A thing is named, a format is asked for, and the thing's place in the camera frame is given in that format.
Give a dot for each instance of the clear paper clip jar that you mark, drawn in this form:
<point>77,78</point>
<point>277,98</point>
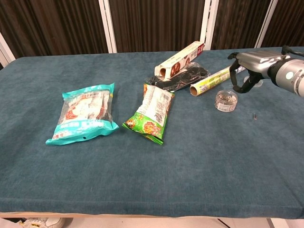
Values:
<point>226,101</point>

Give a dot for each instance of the green cling film roll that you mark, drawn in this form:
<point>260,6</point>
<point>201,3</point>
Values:
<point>211,82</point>

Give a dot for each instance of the clear round jar lid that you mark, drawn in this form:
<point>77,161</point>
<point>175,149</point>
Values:
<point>259,83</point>

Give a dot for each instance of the white sneaker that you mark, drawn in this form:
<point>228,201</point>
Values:
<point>45,223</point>

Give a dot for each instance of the black plastic packaged item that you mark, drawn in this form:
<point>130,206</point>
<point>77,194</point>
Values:
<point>185,77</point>

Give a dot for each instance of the white table leg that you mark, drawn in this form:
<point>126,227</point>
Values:
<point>272,223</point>

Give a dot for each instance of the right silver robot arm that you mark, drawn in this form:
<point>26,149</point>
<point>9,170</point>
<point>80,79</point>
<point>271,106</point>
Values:
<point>289,76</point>

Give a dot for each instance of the green snack bag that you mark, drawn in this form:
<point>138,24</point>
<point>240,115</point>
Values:
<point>152,109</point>

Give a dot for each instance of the silver paper clip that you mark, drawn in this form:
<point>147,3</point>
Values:
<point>254,116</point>

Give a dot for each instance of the teal table cloth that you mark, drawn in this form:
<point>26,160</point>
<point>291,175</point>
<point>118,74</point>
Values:
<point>118,171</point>

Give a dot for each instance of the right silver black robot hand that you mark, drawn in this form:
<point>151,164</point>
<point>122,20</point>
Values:
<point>256,61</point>

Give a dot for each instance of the white frame post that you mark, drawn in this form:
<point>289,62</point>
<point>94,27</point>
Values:
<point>108,26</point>
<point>266,23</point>
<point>6,51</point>
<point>209,23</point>

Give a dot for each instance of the teal snack bag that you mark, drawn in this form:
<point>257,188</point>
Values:
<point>85,111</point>

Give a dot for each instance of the white cling wrap box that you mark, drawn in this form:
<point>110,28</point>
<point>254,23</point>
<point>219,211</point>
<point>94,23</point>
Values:
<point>180,60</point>

